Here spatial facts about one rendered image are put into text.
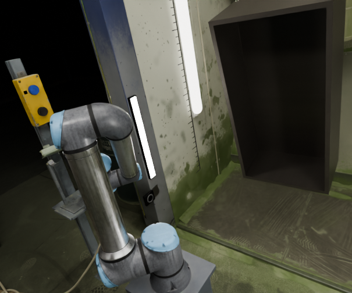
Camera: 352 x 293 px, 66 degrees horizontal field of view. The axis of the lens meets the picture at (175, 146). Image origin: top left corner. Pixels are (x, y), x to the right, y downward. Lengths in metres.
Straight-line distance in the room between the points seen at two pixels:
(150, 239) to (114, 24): 1.23
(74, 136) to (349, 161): 2.44
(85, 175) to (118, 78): 0.94
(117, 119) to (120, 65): 0.88
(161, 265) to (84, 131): 0.63
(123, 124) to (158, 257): 0.56
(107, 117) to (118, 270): 0.60
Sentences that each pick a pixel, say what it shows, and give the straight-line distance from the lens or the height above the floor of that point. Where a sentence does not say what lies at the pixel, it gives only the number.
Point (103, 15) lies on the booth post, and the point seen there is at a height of 1.76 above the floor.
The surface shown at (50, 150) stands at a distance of 1.66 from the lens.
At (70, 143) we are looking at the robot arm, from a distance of 0.92.
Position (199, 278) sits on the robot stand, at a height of 0.64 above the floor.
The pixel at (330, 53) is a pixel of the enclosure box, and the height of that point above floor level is 1.41.
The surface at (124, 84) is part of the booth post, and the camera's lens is 1.79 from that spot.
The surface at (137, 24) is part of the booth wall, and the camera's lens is 1.92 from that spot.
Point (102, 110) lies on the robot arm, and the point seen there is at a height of 1.47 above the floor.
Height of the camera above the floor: 1.71
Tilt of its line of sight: 26 degrees down
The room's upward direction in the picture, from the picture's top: 11 degrees counter-clockwise
